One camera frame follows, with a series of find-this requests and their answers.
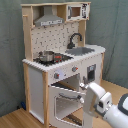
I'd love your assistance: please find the black toy faucet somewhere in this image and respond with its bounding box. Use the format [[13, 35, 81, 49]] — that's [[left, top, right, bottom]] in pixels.
[[67, 33, 82, 49]]

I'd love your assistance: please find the grey range hood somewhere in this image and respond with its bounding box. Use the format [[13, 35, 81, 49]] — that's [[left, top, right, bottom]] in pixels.
[[35, 5, 64, 27]]

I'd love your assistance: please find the red right stove knob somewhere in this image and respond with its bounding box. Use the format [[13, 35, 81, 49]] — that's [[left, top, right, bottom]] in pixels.
[[72, 66, 78, 72]]

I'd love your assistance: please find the red left stove knob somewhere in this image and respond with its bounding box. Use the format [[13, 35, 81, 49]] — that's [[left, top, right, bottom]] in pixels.
[[54, 73, 60, 79]]

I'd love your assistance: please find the small metal pot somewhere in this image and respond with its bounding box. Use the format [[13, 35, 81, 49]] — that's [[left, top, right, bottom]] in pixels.
[[39, 51, 54, 62]]

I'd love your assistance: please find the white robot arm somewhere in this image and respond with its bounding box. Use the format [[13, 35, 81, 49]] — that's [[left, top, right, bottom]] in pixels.
[[80, 82, 128, 128]]

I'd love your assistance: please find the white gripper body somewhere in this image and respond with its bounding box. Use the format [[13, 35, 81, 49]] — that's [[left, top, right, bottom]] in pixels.
[[78, 81, 114, 120]]

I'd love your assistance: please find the red stove knob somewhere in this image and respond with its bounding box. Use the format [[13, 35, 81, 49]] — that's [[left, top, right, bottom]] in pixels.
[[72, 66, 78, 72], [54, 73, 60, 79]]

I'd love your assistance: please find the black toy stovetop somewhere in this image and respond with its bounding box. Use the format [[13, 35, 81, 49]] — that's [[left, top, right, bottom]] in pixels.
[[35, 53, 71, 66]]

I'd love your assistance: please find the wooden toy kitchen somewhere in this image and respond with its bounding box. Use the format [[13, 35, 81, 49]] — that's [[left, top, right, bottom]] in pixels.
[[22, 2, 105, 128]]

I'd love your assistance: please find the white microwave door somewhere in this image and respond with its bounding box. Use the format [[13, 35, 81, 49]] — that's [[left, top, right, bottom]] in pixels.
[[66, 3, 90, 21]]

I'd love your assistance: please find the grey toy sink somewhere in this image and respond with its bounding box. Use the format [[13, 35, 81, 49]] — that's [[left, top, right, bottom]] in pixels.
[[66, 47, 94, 56]]

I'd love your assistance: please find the white cabinet door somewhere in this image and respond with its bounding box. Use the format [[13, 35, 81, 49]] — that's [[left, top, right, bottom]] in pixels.
[[80, 55, 102, 92]]

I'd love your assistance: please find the white oven door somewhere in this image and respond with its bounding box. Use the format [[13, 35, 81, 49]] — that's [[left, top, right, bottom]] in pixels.
[[49, 86, 92, 128]]

